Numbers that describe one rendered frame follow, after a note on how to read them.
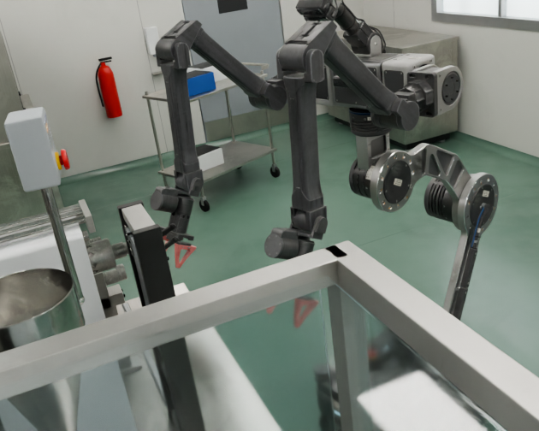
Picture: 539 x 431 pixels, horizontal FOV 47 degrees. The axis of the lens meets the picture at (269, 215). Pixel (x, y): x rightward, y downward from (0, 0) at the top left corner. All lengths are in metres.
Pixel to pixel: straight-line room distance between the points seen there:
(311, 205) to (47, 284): 0.74
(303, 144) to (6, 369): 0.98
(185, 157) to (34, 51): 4.28
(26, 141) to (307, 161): 0.71
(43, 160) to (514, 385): 0.67
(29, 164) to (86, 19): 5.14
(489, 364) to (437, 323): 0.06
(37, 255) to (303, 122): 0.62
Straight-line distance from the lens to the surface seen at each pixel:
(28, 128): 0.90
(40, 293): 0.90
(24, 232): 1.22
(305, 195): 1.44
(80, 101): 6.10
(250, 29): 6.44
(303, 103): 1.38
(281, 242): 1.41
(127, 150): 6.26
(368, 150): 1.98
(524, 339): 3.25
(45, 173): 0.91
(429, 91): 1.72
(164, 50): 1.77
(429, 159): 2.14
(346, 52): 1.47
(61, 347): 0.56
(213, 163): 5.04
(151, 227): 1.14
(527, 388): 0.45
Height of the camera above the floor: 1.89
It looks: 24 degrees down
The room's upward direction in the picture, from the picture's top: 8 degrees counter-clockwise
